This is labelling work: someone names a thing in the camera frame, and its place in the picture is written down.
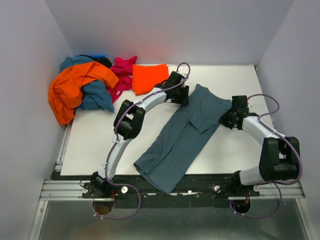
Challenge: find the orange t-shirt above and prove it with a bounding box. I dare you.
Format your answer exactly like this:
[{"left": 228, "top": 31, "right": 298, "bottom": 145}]
[
  {"left": 132, "top": 64, "right": 169, "bottom": 96},
  {"left": 48, "top": 61, "right": 119, "bottom": 126}
]

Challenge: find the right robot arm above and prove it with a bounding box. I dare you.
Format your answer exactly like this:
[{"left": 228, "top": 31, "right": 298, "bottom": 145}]
[{"left": 219, "top": 94, "right": 303, "bottom": 186}]

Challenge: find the grey-blue t-shirt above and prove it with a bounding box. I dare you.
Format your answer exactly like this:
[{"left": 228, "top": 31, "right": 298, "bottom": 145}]
[{"left": 134, "top": 84, "right": 232, "bottom": 195}]

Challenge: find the teal blue t-shirt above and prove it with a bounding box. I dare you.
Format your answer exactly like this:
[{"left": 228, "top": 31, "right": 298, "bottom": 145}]
[{"left": 60, "top": 55, "right": 115, "bottom": 113}]

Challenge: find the magenta t-shirt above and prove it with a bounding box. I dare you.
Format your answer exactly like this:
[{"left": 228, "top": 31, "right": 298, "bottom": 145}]
[{"left": 108, "top": 55, "right": 138, "bottom": 103}]

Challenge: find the aluminium extrusion frame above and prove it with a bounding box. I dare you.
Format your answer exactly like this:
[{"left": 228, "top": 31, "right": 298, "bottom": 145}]
[{"left": 29, "top": 125, "right": 310, "bottom": 240}]

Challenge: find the crumpled orange t-shirt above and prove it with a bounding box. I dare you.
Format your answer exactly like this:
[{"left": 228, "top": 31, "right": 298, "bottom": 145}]
[{"left": 48, "top": 61, "right": 119, "bottom": 126}]

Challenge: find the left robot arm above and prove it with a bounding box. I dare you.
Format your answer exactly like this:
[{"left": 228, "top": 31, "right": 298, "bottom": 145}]
[{"left": 90, "top": 70, "right": 190, "bottom": 195}]

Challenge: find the black garment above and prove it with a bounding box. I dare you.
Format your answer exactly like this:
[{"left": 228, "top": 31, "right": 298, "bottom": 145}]
[{"left": 96, "top": 57, "right": 112, "bottom": 68}]

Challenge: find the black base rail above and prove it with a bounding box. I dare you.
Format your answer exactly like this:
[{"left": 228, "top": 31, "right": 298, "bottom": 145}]
[{"left": 82, "top": 173, "right": 260, "bottom": 209}]

